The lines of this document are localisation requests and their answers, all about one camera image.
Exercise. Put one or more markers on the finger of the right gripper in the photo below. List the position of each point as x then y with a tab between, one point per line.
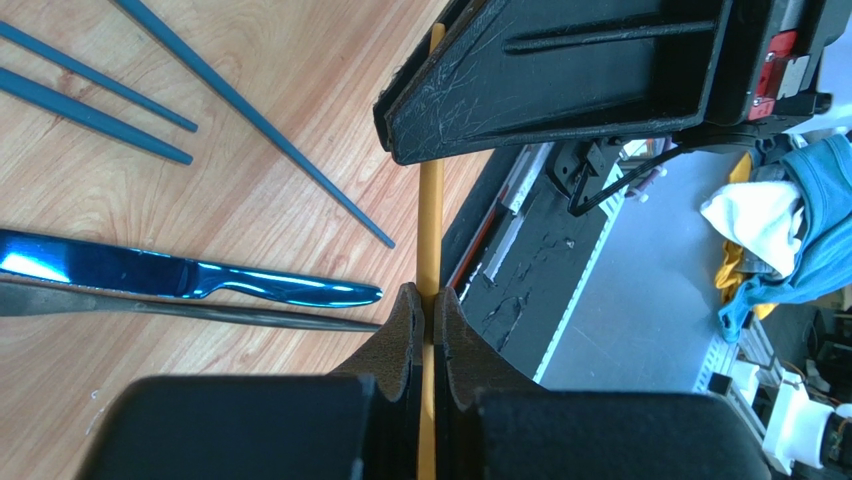
520	72

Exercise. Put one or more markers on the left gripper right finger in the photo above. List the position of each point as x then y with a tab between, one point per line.
493	422

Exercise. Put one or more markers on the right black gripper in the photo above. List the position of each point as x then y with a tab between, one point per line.
765	78

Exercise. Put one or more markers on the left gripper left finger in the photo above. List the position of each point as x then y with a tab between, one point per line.
258	427

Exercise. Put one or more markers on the blue metal knife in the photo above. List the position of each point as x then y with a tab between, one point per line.
140	272

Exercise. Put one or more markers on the grey plastic knife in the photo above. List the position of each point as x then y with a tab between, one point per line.
160	31

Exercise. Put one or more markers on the pile of coloured cloths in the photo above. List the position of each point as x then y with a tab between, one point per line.
787	227

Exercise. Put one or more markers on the dark grey metal knife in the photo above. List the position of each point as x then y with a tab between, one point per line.
30	300

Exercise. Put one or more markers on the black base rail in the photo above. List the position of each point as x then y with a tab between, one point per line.
519	259

